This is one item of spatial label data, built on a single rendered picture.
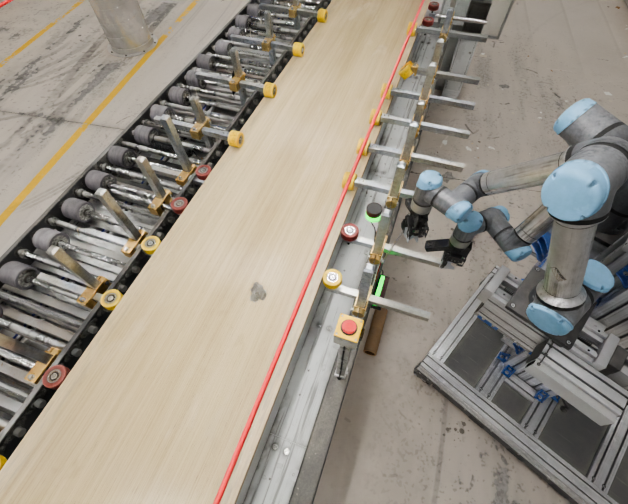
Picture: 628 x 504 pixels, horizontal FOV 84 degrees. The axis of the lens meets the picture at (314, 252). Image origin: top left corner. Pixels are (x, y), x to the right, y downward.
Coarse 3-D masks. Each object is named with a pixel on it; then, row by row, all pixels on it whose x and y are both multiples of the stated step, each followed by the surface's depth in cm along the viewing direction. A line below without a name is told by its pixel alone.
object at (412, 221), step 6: (408, 216) 132; (414, 216) 129; (420, 216) 126; (426, 216) 124; (408, 222) 130; (414, 222) 128; (420, 222) 126; (426, 222) 130; (408, 228) 130; (414, 228) 128; (420, 228) 128; (426, 228) 128; (408, 234) 130; (414, 234) 132; (420, 234) 131; (426, 234) 130
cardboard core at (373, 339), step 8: (376, 312) 223; (384, 312) 222; (376, 320) 219; (384, 320) 221; (376, 328) 216; (368, 336) 216; (376, 336) 214; (368, 344) 212; (376, 344) 212; (368, 352) 215; (376, 352) 211
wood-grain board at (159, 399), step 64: (384, 0) 273; (320, 64) 227; (384, 64) 225; (256, 128) 194; (320, 128) 193; (256, 192) 169; (320, 192) 168; (192, 256) 150; (256, 256) 149; (320, 256) 149; (128, 320) 135; (192, 320) 135; (256, 320) 134; (64, 384) 123; (128, 384) 122; (192, 384) 122; (256, 384) 121; (64, 448) 112; (128, 448) 112; (192, 448) 111; (256, 448) 112
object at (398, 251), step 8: (344, 240) 160; (360, 240) 158; (368, 240) 157; (384, 248) 155; (400, 248) 155; (400, 256) 156; (408, 256) 154; (416, 256) 152; (424, 256) 152; (432, 256) 152; (432, 264) 152
